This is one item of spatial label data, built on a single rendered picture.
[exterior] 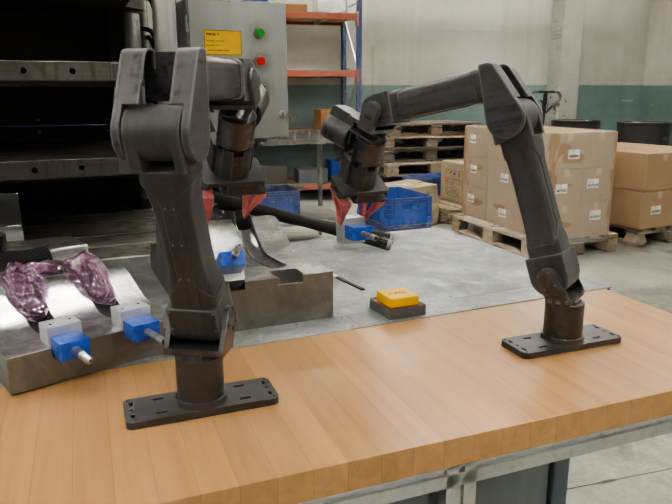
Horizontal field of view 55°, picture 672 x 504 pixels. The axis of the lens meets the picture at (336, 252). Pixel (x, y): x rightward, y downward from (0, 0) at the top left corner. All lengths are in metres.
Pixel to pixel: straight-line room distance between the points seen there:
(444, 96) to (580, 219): 4.09
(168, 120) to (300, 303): 0.55
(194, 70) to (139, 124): 0.08
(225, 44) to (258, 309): 1.02
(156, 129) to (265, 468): 0.39
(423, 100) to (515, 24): 7.99
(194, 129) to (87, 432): 0.41
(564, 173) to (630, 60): 5.30
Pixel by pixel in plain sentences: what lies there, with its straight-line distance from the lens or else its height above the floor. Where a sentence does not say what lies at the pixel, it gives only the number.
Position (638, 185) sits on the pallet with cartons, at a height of 0.49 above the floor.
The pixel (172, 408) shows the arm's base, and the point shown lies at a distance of 0.89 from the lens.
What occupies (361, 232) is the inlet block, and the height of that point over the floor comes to 0.94.
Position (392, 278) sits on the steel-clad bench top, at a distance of 1.46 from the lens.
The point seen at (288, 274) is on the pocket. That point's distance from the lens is 1.20.
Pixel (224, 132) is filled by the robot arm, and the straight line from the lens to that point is 0.99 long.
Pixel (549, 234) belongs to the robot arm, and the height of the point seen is 0.99.
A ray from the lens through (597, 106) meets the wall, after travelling 9.85.
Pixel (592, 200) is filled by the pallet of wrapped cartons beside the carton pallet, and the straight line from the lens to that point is 5.22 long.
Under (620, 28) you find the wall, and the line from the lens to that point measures 10.04.
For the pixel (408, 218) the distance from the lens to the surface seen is 5.01.
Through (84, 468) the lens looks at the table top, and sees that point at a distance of 0.82.
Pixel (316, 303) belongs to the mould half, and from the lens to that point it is 1.19.
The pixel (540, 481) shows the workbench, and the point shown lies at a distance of 1.69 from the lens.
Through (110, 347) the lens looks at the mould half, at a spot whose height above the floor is 0.83.
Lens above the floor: 1.21
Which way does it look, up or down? 14 degrees down
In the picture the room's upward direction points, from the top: straight up
